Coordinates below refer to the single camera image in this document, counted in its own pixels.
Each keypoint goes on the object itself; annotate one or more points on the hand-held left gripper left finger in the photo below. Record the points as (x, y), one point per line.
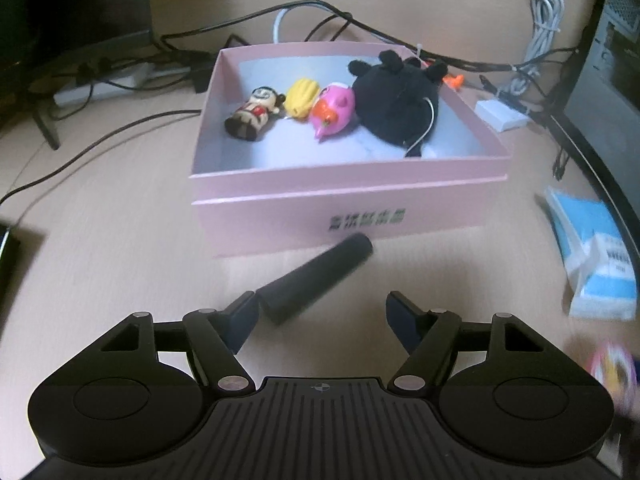
(245, 317)

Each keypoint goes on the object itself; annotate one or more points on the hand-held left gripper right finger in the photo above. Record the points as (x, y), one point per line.
(402, 320)

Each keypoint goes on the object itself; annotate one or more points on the black cylinder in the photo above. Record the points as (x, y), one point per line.
(315, 275)

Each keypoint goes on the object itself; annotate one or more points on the pink cardboard box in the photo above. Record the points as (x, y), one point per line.
(350, 210)

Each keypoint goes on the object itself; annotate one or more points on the blue wipes packet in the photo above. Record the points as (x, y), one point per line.
(580, 230)

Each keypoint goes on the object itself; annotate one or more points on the brown doll figurine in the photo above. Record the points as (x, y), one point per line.
(252, 112)

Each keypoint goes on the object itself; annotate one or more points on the pink round toy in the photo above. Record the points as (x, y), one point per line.
(612, 375)

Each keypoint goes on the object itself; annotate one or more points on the black plush toy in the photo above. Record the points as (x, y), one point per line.
(395, 100)

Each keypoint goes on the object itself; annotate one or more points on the pink egg-shaped toy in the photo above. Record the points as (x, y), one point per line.
(334, 107)

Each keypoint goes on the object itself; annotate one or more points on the white usb hub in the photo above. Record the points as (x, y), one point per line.
(501, 115)

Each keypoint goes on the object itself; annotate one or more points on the yellow plastic toy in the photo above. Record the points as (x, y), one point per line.
(301, 96)

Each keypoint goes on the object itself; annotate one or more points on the small orange toy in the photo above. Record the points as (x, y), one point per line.
(454, 81)

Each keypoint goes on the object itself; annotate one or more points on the white power strip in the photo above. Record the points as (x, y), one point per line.
(100, 87)

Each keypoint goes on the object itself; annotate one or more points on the black computer monitor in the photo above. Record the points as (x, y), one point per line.
(65, 5)

